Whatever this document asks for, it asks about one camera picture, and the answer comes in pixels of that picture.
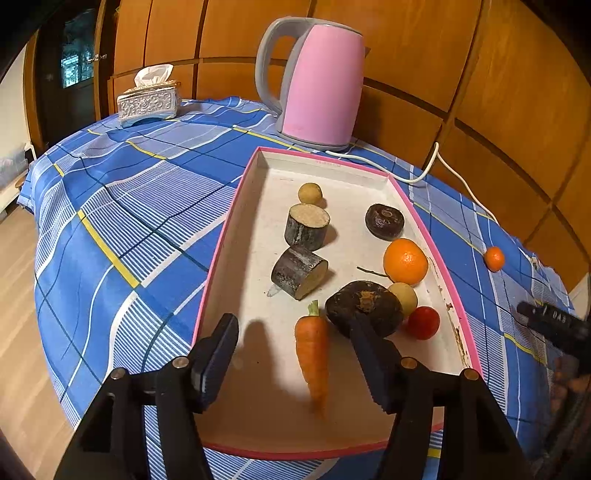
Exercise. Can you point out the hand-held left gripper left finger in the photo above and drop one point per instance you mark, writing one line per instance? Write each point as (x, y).
(217, 364)

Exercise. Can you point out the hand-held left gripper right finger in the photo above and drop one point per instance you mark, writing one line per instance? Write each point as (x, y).
(376, 369)

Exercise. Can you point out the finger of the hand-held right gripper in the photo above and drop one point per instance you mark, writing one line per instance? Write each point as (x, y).
(528, 311)

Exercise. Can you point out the pink-rimmed white tray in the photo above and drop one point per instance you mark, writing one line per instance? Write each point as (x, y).
(268, 350)

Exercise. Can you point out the small orange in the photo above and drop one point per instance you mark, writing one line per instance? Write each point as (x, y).
(494, 259)

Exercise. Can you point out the orange carrot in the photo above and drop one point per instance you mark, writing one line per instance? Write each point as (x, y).
(314, 350)

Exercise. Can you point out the red tomato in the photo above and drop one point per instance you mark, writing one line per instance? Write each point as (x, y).
(423, 323)

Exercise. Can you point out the dark round fruit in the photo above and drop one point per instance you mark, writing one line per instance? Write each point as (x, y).
(384, 222)
(355, 300)

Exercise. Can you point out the small tan round fruit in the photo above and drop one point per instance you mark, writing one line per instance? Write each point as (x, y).
(310, 194)
(407, 297)

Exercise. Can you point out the large orange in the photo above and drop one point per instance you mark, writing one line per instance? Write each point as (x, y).
(406, 261)

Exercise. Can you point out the short bark-covered log piece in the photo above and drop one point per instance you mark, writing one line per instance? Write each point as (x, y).
(307, 228)
(295, 270)

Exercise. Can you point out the thin brown twig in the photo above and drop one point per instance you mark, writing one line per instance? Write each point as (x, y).
(371, 272)

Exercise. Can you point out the blue plaid tablecloth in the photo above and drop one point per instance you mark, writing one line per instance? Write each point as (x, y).
(138, 194)

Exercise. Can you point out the grey kettle base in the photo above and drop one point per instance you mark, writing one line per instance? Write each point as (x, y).
(314, 143)

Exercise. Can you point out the silver embossed tissue box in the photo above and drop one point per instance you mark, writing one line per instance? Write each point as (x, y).
(147, 106)

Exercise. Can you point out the pink electric kettle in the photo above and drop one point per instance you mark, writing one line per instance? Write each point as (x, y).
(323, 83)

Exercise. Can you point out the white tissue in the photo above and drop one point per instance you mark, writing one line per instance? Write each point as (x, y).
(153, 76)

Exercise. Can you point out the dark glass door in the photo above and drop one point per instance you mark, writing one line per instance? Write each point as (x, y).
(69, 69)

